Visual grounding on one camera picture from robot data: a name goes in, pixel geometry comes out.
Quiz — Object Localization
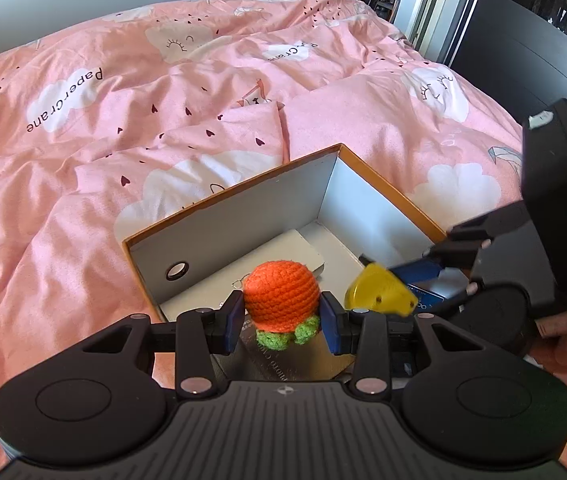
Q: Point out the yellow tape measure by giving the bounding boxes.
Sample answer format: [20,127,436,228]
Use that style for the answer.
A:
[344,262,419,318]

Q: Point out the orange crochet toy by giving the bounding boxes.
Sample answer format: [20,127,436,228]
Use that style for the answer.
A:
[242,266,320,351]

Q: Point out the blue card pack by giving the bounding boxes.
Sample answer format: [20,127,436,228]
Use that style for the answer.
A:
[407,284,448,314]

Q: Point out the dark picture book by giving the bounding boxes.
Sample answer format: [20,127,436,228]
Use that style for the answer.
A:
[214,318,354,382]

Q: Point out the orange cardboard box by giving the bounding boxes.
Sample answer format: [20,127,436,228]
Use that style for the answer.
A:
[123,145,445,322]

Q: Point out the pink cloud-print duvet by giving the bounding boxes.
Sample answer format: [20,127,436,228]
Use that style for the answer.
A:
[0,0,567,480]

